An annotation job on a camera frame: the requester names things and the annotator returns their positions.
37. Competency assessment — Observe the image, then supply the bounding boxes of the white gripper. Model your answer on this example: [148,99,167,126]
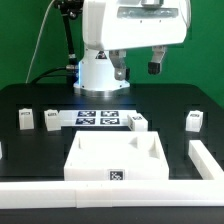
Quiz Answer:
[99,0,189,82]

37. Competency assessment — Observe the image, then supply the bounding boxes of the white thin cable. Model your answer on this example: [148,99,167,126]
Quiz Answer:
[25,0,56,84]

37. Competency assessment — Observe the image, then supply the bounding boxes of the black cable bundle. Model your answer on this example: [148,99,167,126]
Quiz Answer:
[29,0,84,85]

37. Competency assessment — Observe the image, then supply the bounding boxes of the white block at left edge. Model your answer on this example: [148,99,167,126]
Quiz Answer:
[0,141,3,160]

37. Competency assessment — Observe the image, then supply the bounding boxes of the white square tabletop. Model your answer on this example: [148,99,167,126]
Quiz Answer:
[64,131,169,181]

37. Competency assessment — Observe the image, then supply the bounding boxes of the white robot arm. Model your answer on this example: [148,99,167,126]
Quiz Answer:
[74,0,191,97]

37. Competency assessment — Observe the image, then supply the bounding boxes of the white marker base plate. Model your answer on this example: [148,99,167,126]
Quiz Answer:
[59,110,136,127]

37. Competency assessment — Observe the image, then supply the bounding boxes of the white L-shaped fence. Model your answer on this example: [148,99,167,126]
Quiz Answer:
[0,140,224,209]

